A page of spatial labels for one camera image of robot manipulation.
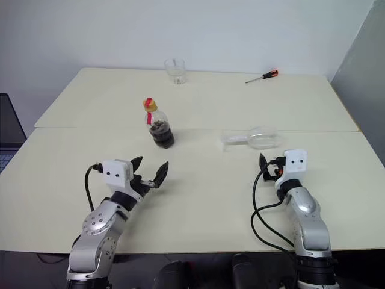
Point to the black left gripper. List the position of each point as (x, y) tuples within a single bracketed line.
[(140, 183)]

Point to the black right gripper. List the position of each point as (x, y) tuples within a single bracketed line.
[(275, 168)]

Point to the small bottle with dark contents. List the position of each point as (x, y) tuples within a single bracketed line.
[(161, 132)]

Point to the yellow bottle cap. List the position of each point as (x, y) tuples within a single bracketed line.
[(149, 104)]

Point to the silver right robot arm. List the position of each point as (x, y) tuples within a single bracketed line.
[(309, 222)]

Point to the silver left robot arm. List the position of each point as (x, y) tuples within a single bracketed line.
[(96, 225)]

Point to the orange and black screwdriver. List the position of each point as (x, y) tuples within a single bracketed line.
[(270, 73)]

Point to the clear glass tumbler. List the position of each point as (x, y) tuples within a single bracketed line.
[(175, 70)]

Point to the dark rounded shape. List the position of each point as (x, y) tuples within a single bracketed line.
[(246, 271), (171, 275)]

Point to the grey partition panel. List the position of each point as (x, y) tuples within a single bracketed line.
[(367, 75)]

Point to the dark laptop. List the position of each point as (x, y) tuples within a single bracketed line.
[(9, 126)]

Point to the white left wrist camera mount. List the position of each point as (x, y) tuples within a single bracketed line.
[(115, 171)]

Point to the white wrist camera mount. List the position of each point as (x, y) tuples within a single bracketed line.
[(296, 162), (115, 171)]

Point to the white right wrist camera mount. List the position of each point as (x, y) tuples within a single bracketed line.
[(296, 162)]

